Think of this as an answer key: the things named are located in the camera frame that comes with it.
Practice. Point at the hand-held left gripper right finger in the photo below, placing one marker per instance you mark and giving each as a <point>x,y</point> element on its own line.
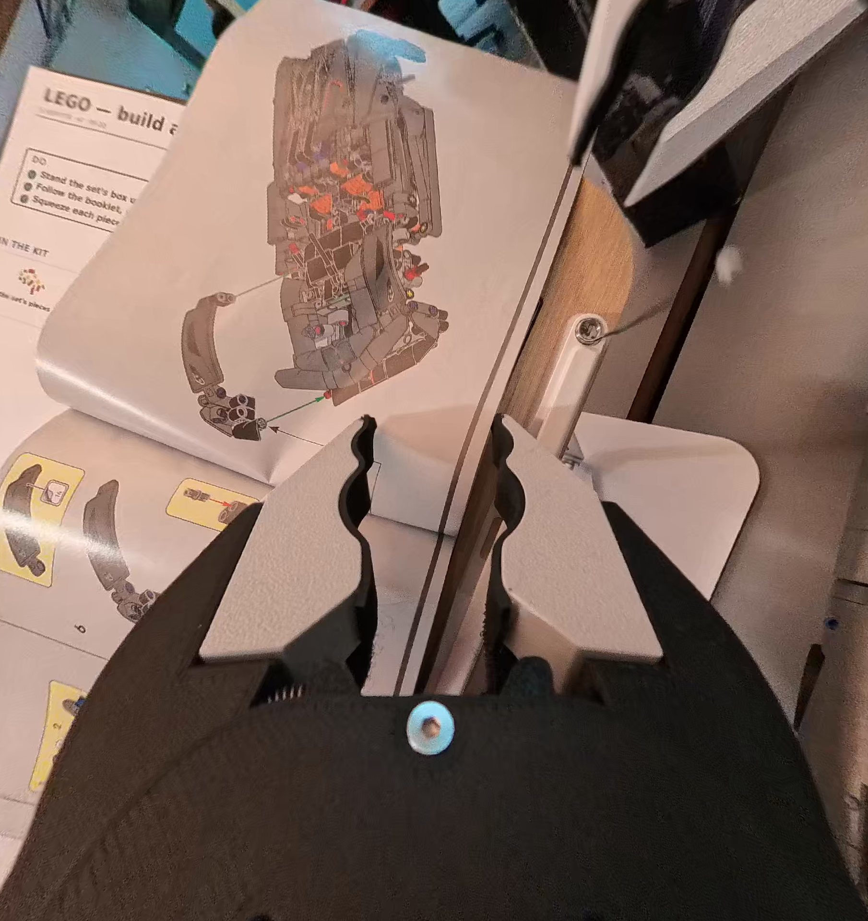
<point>578,575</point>

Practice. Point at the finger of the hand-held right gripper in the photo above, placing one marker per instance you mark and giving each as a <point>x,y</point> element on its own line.
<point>757,65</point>
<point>598,65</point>

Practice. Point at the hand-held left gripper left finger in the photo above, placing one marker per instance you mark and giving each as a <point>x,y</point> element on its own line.
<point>282,575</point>

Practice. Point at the lego instruction booklet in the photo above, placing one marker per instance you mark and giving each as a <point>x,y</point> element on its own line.
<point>153,345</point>

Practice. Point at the white and wooden book stand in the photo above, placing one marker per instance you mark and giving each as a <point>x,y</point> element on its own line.
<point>664,504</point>

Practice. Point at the printed white instruction sheet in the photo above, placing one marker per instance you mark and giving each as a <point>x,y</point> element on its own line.
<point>59,216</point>

